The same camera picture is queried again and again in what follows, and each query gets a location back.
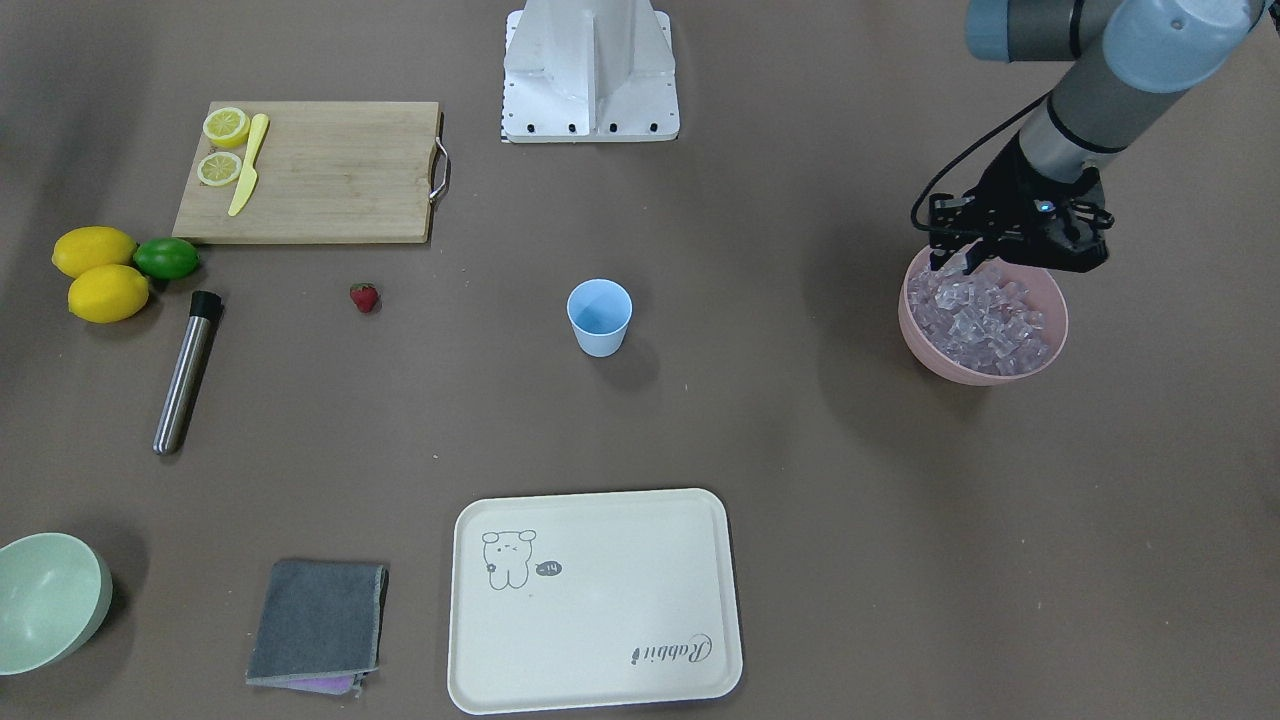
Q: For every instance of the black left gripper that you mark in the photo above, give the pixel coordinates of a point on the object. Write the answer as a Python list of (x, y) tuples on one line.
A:
[(1005, 192)]

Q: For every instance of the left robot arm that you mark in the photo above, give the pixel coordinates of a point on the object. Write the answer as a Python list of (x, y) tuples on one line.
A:
[(1129, 62)]

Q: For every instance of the pile of clear ice cubes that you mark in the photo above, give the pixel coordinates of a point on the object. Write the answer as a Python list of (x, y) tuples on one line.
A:
[(981, 322)]

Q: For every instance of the light blue plastic cup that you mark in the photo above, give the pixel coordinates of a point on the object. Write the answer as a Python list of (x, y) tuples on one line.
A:
[(599, 311)]

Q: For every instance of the pink plastic bowl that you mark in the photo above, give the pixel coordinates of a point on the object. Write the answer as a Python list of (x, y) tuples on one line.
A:
[(1044, 294)]

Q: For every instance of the cream rabbit tray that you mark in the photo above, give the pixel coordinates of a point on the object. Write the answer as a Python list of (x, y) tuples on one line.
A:
[(598, 599)]

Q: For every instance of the red strawberry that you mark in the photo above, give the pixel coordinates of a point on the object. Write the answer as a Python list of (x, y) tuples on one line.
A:
[(365, 296)]

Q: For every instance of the wooden cutting board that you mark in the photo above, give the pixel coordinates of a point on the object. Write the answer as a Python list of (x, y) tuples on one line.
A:
[(329, 172)]

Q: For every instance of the yellow plastic knife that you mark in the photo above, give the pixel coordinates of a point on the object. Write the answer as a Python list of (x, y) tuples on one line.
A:
[(249, 177)]

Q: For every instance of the grey folded cloth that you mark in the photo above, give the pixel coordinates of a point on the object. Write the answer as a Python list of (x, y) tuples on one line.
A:
[(319, 628)]

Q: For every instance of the lemon half upper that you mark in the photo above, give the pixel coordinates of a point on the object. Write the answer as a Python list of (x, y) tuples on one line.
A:
[(227, 128)]

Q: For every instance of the steel muddler black tip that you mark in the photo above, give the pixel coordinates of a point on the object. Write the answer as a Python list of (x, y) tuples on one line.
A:
[(204, 313)]

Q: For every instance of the green lime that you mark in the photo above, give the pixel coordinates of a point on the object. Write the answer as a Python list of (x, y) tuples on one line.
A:
[(167, 258)]

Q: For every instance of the yellow lemon lower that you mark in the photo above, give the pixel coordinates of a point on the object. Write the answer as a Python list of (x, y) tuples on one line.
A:
[(108, 293)]

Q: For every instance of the yellow lemon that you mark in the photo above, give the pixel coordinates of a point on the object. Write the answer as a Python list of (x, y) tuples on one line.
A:
[(108, 293), (85, 248)]

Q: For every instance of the yellow lemon upper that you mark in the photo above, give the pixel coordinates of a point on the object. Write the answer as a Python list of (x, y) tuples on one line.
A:
[(85, 248)]

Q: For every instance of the mint green bowl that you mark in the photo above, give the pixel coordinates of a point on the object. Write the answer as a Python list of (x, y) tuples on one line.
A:
[(55, 593)]

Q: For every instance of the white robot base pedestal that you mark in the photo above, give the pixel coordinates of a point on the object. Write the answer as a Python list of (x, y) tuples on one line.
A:
[(589, 72)]

